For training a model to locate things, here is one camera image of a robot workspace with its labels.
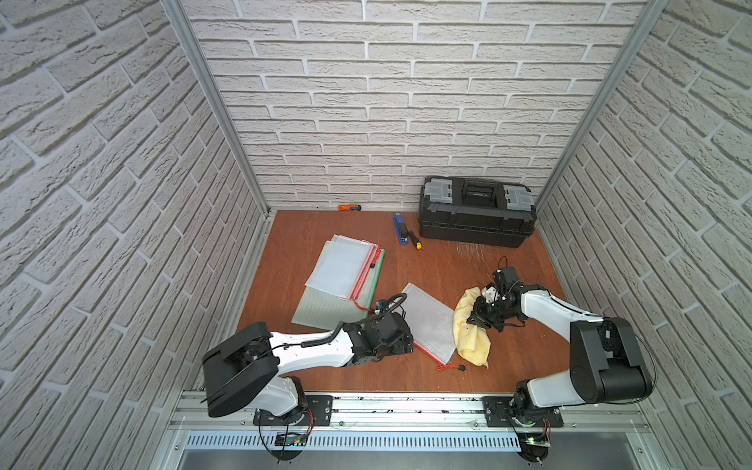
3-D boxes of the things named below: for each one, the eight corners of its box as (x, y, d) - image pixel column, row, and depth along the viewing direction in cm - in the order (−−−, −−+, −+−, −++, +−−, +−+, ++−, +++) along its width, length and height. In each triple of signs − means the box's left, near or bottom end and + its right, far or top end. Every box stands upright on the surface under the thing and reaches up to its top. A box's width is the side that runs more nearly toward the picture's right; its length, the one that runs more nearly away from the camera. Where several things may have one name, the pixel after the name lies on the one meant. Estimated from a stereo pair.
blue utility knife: (399, 246, 110) (400, 240, 107) (393, 218, 120) (393, 212, 117) (409, 244, 111) (410, 238, 108) (402, 217, 120) (402, 211, 117)
